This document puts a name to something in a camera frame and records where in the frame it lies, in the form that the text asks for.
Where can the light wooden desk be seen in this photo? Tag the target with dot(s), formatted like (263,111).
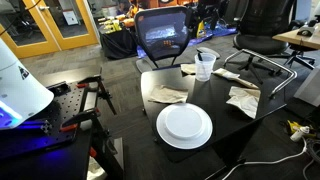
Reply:
(300,40)

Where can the clear plastic cup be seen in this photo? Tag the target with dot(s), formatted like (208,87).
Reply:
(211,71)

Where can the white round plate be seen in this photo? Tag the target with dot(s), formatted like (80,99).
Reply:
(184,125)

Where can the white power plug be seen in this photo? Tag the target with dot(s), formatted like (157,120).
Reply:
(297,134)

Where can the yellow framed glass door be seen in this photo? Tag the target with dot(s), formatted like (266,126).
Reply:
(13,50)
(83,38)

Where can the white plastic bag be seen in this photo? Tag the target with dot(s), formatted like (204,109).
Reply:
(96,171)

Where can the rolled brown paper napkin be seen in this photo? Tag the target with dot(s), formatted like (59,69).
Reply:
(226,74)

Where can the silver metal tube frame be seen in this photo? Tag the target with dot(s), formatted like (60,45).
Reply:
(266,60)

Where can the yellow tool pile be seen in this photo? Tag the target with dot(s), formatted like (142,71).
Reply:
(111,26)

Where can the black optical breadboard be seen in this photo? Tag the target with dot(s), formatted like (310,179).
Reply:
(63,106)

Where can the black robot mounting stand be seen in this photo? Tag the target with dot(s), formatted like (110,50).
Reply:
(50,166)

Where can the black grey computer mouse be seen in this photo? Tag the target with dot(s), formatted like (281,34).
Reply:
(305,31)

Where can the dark blue mesh office chair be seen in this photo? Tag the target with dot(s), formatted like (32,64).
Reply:
(163,33)

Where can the white desk cabinet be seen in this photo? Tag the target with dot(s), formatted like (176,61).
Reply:
(310,88)

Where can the crumpled brown paper napkin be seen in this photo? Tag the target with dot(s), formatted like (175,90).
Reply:
(245,100)

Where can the black draped table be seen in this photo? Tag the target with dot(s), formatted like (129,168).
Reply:
(116,45)

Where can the black office chair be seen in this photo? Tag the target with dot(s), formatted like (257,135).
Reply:
(263,20)

